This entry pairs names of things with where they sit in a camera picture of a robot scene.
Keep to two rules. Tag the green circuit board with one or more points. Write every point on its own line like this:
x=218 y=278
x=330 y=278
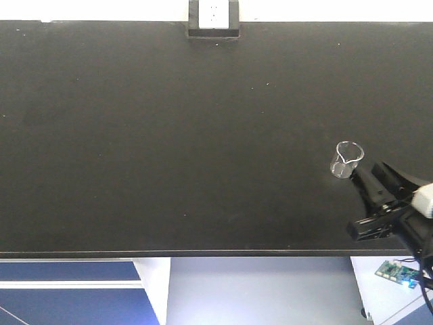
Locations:
x=396 y=272

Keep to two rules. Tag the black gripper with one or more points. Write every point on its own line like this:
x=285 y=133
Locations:
x=385 y=219

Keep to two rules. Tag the small clear glass beaker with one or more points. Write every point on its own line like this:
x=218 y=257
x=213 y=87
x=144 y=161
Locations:
x=346 y=159

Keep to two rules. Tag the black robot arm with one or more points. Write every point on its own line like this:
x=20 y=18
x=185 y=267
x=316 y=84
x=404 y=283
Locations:
x=422 y=257

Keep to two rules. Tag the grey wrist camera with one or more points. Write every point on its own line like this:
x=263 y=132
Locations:
x=422 y=200

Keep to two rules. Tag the blue cabinet left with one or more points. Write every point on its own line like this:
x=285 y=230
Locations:
x=85 y=292

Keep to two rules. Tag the black white power outlet box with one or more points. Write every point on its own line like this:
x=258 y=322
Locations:
x=213 y=19

